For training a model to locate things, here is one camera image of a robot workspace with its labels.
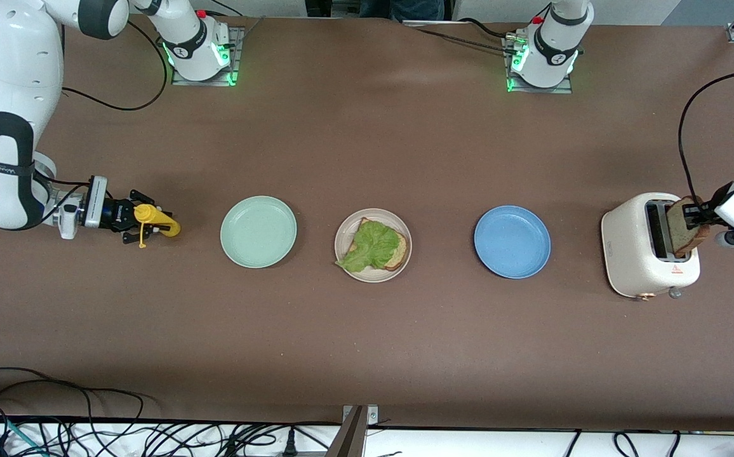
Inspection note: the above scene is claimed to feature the teal cable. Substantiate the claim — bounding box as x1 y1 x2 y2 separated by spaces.
0 413 41 457

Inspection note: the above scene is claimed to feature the brown bread slice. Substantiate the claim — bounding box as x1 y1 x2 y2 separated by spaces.
665 195 711 258
348 217 410 272

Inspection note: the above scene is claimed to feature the mint green plate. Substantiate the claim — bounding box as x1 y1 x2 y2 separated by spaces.
220 195 298 269

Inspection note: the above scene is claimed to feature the white toaster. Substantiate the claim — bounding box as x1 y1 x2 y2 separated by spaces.
601 192 702 300

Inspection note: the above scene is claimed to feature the green lettuce leaf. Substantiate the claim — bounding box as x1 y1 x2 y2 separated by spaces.
335 220 403 274

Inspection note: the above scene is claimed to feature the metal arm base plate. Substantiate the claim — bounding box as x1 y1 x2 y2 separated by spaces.
170 25 245 87
502 35 575 95

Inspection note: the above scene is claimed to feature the blue plate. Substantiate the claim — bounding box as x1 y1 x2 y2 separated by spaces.
474 205 552 279

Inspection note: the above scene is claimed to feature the yellow squeeze bottle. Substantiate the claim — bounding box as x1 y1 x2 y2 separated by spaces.
133 203 182 249

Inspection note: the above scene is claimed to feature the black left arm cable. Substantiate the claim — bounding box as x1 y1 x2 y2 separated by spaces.
678 70 734 205

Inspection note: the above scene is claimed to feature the beige plate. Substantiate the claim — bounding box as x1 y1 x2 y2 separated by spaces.
334 208 413 283

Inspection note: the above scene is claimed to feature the black base cable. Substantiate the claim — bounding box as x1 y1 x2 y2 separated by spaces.
405 18 520 53

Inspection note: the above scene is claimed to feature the aluminium frame bracket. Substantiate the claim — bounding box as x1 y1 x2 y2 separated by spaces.
324 404 380 457

